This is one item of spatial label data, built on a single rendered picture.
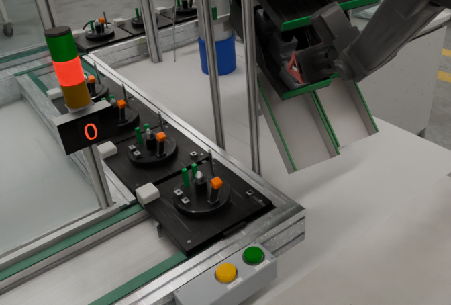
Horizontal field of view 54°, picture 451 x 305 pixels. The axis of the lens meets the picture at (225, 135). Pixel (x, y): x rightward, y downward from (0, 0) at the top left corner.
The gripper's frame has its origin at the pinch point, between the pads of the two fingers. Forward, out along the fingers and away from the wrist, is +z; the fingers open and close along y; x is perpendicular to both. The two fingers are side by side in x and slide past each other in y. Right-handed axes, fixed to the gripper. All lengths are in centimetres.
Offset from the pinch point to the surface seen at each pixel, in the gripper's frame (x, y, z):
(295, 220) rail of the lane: 33.4, 11.0, 2.1
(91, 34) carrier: -37, 18, 134
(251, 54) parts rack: -5.5, 6.8, 7.1
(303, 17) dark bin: -9.7, -2.1, -3.9
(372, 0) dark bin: -8.7, -20.6, -4.7
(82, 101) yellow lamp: -7.1, 45.6, 8.5
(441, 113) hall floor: 75, -194, 141
